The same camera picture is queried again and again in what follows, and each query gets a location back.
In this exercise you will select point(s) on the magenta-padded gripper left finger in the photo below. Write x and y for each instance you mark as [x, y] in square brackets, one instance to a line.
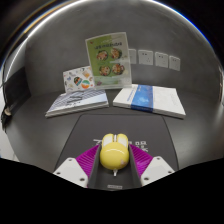
[87, 159]

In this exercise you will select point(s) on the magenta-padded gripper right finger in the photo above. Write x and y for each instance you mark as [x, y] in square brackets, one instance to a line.
[141, 159]

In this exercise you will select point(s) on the yellow computer mouse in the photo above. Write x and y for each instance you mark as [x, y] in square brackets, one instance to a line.
[114, 155]

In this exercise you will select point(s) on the black mouse pad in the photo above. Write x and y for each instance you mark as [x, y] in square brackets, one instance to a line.
[120, 125]

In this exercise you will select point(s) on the grey cover book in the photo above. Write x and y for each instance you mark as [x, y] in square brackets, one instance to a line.
[78, 101]

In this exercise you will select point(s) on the white and blue book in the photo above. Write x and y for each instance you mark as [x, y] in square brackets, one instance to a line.
[150, 99]

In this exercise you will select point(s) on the white sticker card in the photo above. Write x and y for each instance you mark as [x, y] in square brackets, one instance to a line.
[78, 80]

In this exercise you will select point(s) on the black flat panel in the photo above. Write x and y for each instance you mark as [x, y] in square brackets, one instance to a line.
[16, 90]

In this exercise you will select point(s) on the green menu sign stand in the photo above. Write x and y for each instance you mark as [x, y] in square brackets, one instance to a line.
[108, 60]

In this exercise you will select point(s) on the white wall socket group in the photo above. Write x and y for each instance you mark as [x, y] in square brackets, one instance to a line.
[156, 59]

